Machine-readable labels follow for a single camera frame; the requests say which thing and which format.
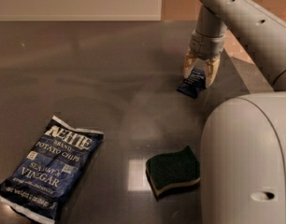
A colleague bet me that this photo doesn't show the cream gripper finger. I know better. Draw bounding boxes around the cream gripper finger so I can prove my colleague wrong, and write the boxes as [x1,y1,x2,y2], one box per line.
[183,49,198,78]
[204,56,221,88]

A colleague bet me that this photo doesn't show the dark blue rxbar wrapper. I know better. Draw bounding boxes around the dark blue rxbar wrapper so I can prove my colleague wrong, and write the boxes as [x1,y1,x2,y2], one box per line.
[178,68,206,99]

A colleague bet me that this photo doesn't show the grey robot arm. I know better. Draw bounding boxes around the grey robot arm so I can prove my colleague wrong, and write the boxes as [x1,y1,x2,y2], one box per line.
[200,0,286,224]

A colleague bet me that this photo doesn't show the green and yellow sponge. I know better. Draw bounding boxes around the green and yellow sponge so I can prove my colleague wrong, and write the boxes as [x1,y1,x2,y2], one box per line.
[146,146,200,197]

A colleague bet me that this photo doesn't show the blue kettle chips bag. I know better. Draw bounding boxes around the blue kettle chips bag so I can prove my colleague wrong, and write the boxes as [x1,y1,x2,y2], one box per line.
[0,117,104,224]

